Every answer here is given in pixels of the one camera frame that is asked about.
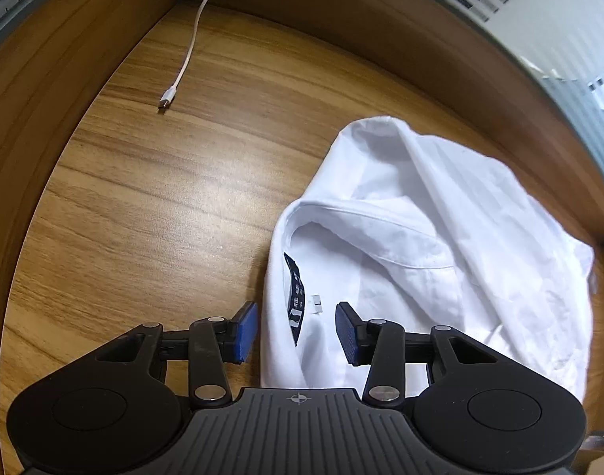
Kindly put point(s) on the white button-up shirt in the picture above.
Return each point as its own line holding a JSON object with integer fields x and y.
{"x": 430, "y": 257}

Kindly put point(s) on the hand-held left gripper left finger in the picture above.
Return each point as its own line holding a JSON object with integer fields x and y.
{"x": 246, "y": 331}

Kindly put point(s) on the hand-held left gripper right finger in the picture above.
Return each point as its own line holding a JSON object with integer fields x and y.
{"x": 345, "y": 334}

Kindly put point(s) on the long frosted striped glass partition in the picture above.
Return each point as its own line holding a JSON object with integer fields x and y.
{"x": 569, "y": 34}

